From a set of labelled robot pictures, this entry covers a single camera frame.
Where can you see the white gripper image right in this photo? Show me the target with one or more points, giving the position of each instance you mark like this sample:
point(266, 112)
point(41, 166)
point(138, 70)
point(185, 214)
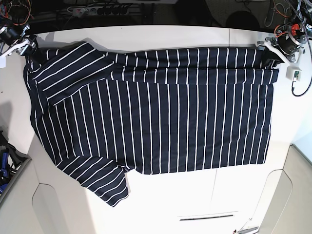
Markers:
point(272, 55)

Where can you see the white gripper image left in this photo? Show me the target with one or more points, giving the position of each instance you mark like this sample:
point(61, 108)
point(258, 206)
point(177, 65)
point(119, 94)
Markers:
point(28, 47)

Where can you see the navy white striped T-shirt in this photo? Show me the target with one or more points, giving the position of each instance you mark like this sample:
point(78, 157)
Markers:
point(101, 114)

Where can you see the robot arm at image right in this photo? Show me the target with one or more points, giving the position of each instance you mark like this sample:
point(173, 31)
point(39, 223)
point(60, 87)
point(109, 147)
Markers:
point(288, 40)

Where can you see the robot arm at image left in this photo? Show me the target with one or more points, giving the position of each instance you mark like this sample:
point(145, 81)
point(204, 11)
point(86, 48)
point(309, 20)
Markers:
point(14, 17)

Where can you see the black round stool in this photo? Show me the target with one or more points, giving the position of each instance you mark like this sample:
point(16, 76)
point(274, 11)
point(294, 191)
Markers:
point(242, 20)

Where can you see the white power strip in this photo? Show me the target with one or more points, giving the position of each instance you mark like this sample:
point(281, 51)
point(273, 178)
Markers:
point(105, 10)

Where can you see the grey bin with blue items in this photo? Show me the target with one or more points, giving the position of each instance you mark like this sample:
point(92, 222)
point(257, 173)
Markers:
point(12, 165)

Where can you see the small metal stand bottom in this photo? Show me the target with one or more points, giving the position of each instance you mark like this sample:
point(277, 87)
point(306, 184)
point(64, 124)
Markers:
point(245, 230)

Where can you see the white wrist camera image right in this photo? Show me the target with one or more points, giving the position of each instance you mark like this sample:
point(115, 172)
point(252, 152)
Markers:
point(293, 73)

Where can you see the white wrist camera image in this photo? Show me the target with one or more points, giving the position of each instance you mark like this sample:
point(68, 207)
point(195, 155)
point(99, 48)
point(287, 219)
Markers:
point(2, 62)
point(293, 73)

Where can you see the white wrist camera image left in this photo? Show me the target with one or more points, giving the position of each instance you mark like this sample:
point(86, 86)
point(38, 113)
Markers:
point(2, 62)

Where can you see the grey coiled cables background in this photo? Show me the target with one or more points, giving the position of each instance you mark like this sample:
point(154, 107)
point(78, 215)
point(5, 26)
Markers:
point(280, 14)

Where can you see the black camera cable image right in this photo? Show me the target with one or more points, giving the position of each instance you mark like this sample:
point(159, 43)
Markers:
point(304, 84)

